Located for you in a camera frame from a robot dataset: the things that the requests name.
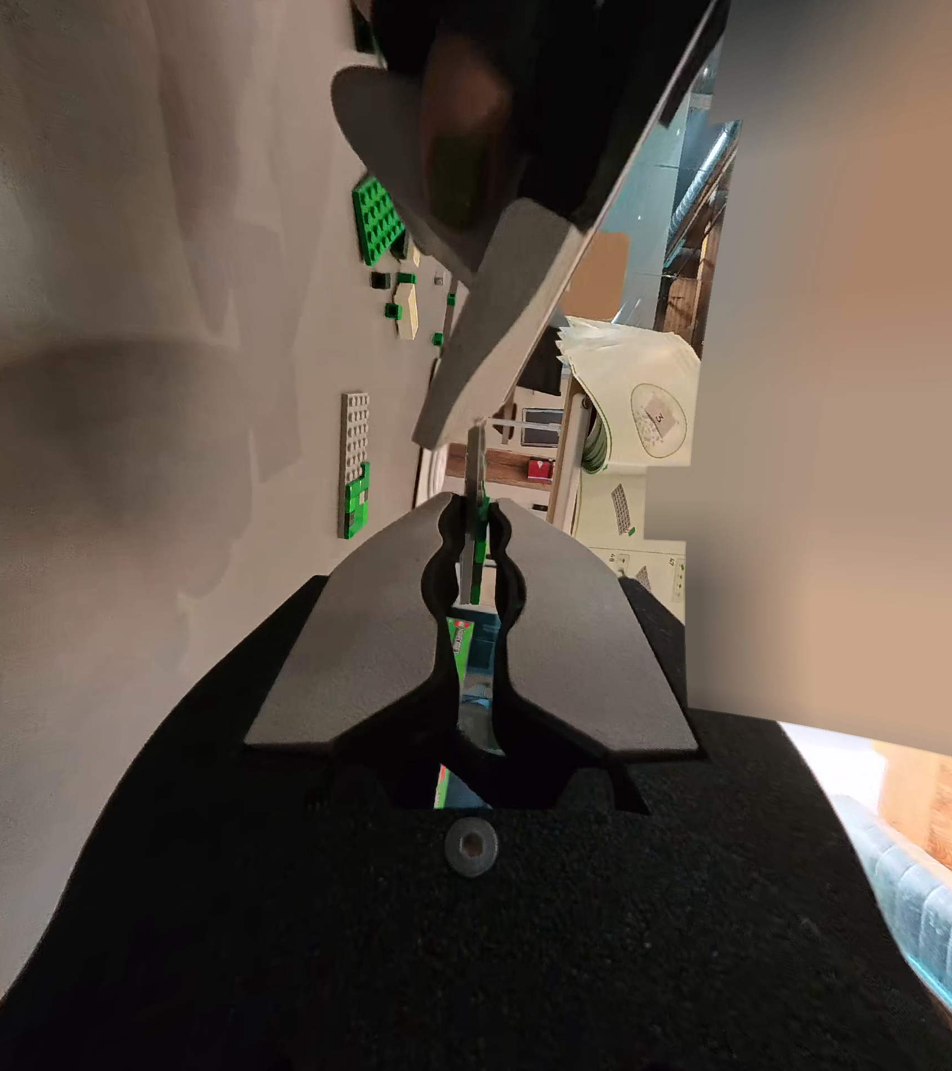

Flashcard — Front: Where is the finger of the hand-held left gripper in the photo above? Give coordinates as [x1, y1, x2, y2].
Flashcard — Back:
[411, 196, 596, 450]

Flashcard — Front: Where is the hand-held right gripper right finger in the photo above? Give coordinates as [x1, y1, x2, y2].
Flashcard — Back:
[488, 498, 700, 761]

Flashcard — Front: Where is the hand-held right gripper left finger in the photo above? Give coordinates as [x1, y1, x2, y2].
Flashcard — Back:
[242, 491, 464, 750]

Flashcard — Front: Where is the grey plate with green tiles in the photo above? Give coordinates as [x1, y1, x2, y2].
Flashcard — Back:
[458, 422, 494, 607]
[338, 392, 372, 541]

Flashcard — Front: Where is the grey desk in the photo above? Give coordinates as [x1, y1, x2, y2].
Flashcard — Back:
[0, 0, 477, 1055]

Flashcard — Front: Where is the person's left hand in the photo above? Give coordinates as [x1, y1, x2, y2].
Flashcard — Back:
[421, 25, 523, 231]

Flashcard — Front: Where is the instruction booklet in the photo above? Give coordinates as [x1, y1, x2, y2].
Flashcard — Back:
[555, 318, 703, 607]

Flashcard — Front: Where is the wooden pillar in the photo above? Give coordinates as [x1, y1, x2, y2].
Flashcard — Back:
[484, 447, 568, 490]

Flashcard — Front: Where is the large green plate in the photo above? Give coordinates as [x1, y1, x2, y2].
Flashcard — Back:
[350, 173, 410, 267]

